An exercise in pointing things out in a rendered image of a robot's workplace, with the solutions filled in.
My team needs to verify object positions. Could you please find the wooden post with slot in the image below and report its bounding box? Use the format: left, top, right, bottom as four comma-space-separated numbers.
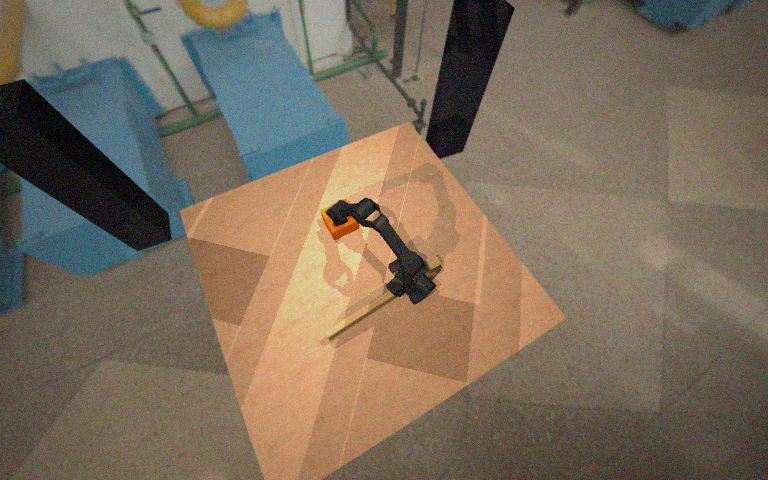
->
424, 254, 442, 281

